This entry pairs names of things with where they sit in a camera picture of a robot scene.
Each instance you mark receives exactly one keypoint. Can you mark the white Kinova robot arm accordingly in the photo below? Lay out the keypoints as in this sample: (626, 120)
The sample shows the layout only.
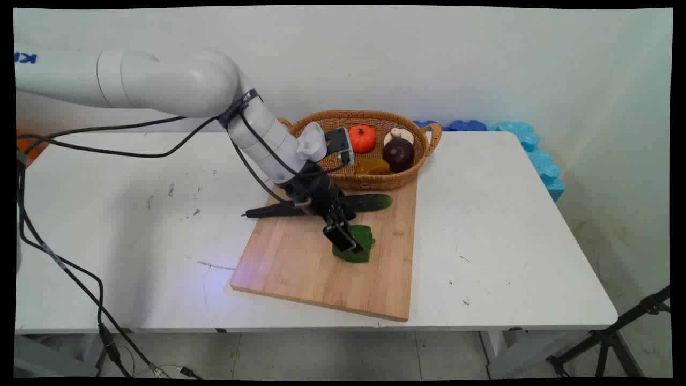
(161, 80)

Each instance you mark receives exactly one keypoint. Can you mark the black tripod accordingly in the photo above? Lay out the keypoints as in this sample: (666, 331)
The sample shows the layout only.
(605, 338)

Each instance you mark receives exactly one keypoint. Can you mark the orange object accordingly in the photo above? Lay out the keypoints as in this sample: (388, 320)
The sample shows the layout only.
(29, 150)

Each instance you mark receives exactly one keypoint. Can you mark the white table leg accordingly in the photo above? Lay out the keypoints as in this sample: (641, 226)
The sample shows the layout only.
(504, 354)

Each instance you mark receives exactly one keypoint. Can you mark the wooden cutting board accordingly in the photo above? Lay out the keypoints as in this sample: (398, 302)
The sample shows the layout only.
(300, 268)

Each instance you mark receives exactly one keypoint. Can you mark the green toy cucumber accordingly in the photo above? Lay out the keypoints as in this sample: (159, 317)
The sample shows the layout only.
(372, 202)

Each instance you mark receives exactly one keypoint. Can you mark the dark purple toy onion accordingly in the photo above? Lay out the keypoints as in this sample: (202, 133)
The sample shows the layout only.
(398, 155)

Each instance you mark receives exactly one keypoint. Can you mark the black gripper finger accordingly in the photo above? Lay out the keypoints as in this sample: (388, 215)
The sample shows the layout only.
(340, 236)
(349, 212)

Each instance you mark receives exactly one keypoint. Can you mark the black toy knife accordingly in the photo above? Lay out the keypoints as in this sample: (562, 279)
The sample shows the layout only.
(273, 211)

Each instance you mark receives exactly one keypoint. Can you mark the cream toy mushroom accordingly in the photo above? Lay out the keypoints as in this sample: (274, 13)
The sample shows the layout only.
(399, 134)

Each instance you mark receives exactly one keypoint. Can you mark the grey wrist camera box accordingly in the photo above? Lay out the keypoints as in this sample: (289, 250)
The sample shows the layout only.
(338, 140)

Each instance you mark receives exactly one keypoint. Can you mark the green toy bell pepper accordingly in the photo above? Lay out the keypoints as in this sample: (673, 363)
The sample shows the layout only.
(364, 244)

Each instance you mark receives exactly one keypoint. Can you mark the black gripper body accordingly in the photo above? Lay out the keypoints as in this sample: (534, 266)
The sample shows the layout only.
(313, 190)

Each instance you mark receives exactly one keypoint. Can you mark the light blue foam piece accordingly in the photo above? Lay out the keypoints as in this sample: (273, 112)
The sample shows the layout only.
(541, 161)

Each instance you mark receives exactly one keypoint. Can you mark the woven wicker basket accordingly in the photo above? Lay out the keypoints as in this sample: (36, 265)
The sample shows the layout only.
(386, 179)

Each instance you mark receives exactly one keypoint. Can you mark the yellow-brown toy pepper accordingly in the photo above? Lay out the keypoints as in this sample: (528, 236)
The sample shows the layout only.
(372, 166)

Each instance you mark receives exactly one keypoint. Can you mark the orange toy pumpkin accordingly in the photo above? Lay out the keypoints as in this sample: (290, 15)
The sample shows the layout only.
(362, 138)

